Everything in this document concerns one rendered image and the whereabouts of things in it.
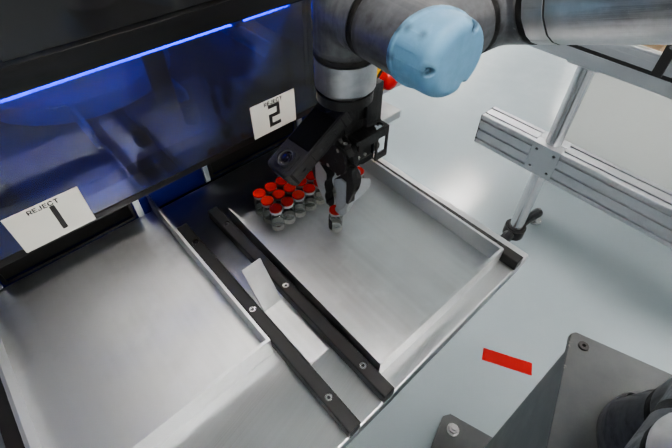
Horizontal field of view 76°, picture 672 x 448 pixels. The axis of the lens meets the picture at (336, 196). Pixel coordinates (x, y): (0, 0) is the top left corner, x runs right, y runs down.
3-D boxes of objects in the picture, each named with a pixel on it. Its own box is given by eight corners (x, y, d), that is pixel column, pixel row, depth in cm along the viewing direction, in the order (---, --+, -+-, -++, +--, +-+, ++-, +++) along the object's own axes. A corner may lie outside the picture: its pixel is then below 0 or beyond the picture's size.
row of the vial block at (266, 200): (261, 218, 72) (257, 199, 69) (340, 171, 80) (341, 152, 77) (268, 226, 71) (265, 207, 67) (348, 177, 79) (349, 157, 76)
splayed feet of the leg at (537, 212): (462, 274, 169) (470, 253, 159) (529, 212, 193) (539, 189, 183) (479, 287, 165) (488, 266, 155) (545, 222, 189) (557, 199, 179)
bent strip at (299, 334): (247, 293, 62) (241, 269, 58) (264, 281, 63) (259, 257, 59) (311, 364, 55) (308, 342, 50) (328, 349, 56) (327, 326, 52)
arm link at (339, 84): (343, 77, 46) (296, 50, 50) (343, 113, 49) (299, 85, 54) (391, 55, 50) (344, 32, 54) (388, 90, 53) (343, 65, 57)
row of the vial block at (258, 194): (253, 211, 73) (249, 192, 70) (332, 165, 81) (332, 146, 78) (260, 218, 72) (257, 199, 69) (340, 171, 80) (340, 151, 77)
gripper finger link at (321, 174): (354, 193, 70) (359, 151, 63) (326, 211, 67) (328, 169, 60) (341, 182, 72) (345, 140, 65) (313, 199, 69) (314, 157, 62)
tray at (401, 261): (232, 222, 71) (228, 208, 69) (347, 156, 84) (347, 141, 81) (378, 376, 54) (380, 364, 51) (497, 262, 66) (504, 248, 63)
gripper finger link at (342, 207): (376, 209, 67) (376, 162, 61) (348, 228, 64) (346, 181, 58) (362, 199, 69) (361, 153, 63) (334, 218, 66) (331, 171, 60)
